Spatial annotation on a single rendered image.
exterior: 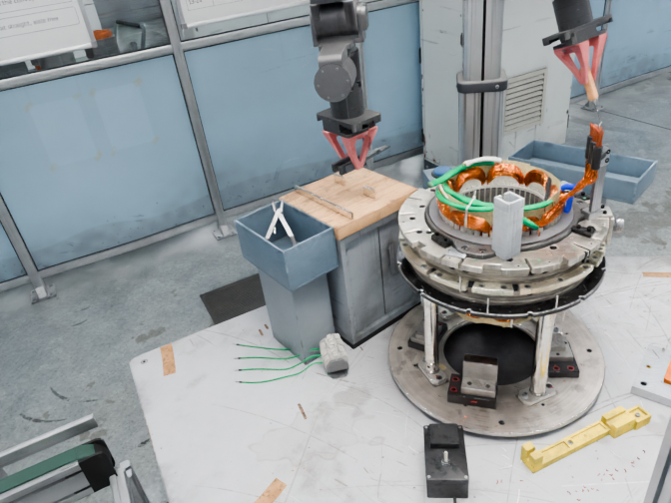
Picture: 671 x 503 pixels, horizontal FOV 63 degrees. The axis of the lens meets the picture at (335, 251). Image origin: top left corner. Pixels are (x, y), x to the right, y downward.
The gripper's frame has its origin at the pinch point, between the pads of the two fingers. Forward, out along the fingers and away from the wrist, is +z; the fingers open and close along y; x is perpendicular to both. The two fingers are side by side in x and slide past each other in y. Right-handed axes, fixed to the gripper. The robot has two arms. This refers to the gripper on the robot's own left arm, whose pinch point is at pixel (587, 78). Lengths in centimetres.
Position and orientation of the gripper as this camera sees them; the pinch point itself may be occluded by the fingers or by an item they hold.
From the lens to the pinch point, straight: 112.2
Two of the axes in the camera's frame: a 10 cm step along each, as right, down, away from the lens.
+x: -3.1, -1.7, 9.4
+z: 3.4, 9.0, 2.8
